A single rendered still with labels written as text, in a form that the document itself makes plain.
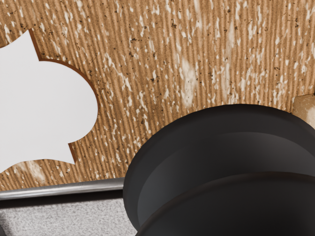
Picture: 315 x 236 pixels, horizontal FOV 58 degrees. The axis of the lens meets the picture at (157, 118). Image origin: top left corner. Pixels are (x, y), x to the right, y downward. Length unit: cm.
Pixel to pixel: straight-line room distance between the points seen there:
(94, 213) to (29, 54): 21
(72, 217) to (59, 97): 18
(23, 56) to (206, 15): 15
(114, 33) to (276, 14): 13
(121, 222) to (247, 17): 27
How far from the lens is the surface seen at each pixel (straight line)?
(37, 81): 25
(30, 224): 41
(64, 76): 25
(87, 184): 34
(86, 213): 38
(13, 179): 33
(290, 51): 26
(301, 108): 27
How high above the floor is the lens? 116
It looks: 61 degrees down
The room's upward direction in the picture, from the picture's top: 179 degrees clockwise
